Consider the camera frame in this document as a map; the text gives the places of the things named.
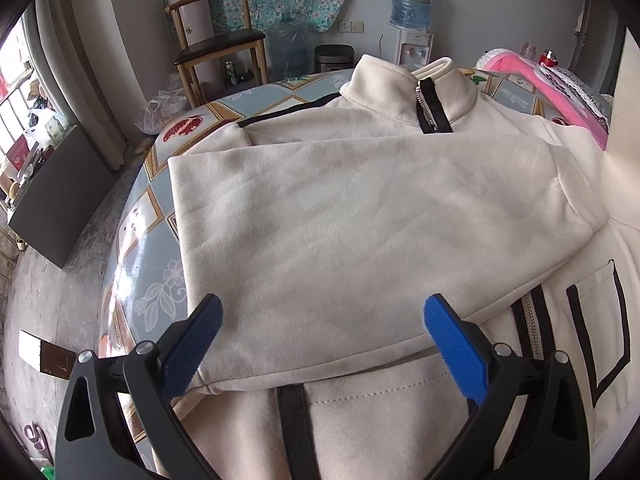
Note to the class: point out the white plastic bag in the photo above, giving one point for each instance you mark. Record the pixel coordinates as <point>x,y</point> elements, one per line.
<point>167,105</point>

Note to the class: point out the grey curtain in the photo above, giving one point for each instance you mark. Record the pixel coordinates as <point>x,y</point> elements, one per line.
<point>81,59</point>

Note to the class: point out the white water dispenser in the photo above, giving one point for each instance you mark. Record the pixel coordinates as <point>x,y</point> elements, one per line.
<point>413,48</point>

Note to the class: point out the wooden chair with dark seat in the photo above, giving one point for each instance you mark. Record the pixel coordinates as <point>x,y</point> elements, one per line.
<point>246,39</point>

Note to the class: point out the brown and white box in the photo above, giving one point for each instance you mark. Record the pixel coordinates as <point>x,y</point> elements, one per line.
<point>44,357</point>

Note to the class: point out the blue water bottle on dispenser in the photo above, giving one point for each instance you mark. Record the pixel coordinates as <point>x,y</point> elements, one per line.
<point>411,14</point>

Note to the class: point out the fruit-patterned bed sheet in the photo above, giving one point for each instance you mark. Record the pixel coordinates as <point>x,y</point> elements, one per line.
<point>160,239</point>

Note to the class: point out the empty clear water jug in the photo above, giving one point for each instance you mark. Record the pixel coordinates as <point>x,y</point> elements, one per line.
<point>289,47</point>

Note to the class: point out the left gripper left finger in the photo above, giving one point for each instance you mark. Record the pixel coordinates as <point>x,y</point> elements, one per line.
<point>157,372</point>

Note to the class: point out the dark grey low cabinet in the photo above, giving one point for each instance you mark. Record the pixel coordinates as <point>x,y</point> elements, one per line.
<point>61,197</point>

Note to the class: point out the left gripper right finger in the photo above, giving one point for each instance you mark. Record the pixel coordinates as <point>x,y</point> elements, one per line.
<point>488,375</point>

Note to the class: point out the grey lace pillow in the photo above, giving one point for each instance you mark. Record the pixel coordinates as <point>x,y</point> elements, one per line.
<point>600,105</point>

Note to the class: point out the white cylindrical appliance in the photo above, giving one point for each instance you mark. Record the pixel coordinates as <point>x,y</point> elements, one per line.
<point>198,26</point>

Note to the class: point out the white wall socket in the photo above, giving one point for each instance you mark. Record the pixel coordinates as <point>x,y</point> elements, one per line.
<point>354,27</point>

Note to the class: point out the pink floral blanket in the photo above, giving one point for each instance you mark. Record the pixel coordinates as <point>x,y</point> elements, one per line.
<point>573,112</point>

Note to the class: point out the cream zip-up jacket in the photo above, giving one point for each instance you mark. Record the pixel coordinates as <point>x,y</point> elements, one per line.
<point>589,306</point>

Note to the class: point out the black trash bin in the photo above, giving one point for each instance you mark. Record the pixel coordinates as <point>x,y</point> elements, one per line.
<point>332,57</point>

